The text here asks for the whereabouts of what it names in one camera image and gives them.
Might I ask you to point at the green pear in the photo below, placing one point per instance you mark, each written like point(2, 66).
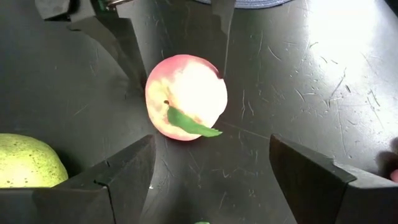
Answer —
point(28, 161)

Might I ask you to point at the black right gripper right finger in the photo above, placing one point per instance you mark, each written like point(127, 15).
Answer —
point(335, 202)

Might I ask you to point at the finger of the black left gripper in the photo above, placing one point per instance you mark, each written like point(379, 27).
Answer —
point(223, 25)
point(121, 43)

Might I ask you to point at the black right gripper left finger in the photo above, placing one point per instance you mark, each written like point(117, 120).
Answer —
point(77, 202)

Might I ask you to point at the pink peach with leaf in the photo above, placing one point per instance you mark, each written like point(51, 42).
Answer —
point(186, 93)

